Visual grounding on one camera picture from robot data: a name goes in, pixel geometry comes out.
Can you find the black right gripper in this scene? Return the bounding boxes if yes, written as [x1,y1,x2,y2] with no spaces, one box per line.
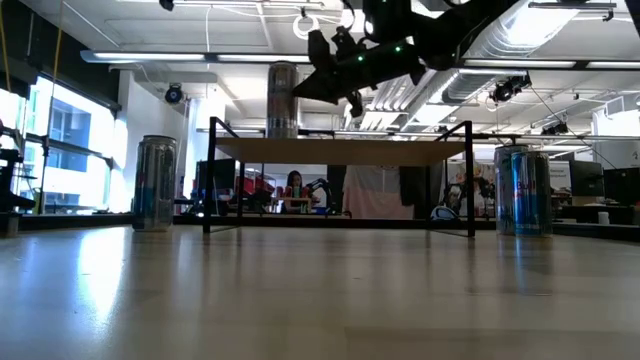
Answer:
[292,27,427,120]

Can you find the white Celsius Tropical can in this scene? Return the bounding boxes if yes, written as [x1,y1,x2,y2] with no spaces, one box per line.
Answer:
[266,61,300,140]
[132,133,179,233]

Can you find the blue silver Red Bull can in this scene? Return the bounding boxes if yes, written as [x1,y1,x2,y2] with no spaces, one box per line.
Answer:
[510,150,554,237]

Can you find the white pipes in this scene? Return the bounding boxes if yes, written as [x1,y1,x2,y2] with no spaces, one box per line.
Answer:
[344,64,464,132]

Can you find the black hanging cloth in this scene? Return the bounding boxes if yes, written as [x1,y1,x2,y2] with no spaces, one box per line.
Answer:
[398,165,434,207]
[327,165,348,214]

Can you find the pink white cloth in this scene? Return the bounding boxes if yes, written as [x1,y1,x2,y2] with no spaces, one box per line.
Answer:
[342,165,415,220]

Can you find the person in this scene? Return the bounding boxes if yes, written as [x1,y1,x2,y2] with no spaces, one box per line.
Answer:
[282,169,314,215]

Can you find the black monitor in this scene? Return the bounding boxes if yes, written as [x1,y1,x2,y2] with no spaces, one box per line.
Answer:
[603,167,640,206]
[195,158,236,194]
[569,159,605,197]

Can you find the white blue helmet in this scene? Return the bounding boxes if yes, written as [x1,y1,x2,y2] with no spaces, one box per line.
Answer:
[430,205,459,222]

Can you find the colourful poster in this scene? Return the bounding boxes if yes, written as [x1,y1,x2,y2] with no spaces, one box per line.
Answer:
[447,162,496,216]

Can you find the black round spotlight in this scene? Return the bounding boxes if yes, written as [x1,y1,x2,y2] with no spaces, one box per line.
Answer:
[163,82,185,105]

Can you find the white Celsius can palm print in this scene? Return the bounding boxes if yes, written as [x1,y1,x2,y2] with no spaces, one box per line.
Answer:
[493,143,530,236]

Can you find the long LED light bar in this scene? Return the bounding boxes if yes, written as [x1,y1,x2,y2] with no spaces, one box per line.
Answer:
[79,48,640,71]

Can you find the white sign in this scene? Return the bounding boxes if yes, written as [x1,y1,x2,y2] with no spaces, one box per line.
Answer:
[549,160,572,191]

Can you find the large bright window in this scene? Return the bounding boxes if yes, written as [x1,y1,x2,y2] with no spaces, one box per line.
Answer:
[0,74,119,216]

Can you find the black equipment stand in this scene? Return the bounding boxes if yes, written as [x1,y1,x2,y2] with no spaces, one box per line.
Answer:
[0,119,37,214]

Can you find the grey block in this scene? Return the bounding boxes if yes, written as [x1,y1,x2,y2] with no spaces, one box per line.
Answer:
[0,212,22,240]

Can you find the wooden shelf black metal frame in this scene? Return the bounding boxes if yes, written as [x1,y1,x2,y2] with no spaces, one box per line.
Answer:
[202,116,476,239]

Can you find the white cable coil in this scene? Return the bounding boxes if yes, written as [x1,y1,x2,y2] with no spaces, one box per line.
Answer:
[292,13,321,41]

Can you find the silver ribbed ventilation duct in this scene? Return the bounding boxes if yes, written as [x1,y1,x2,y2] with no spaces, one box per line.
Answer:
[439,0,584,105]

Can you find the black aluminium rig frame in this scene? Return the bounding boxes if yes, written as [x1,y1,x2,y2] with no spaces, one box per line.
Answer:
[17,212,640,245]

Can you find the yellow hanging strap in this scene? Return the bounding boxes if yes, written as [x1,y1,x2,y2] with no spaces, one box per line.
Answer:
[37,0,66,214]

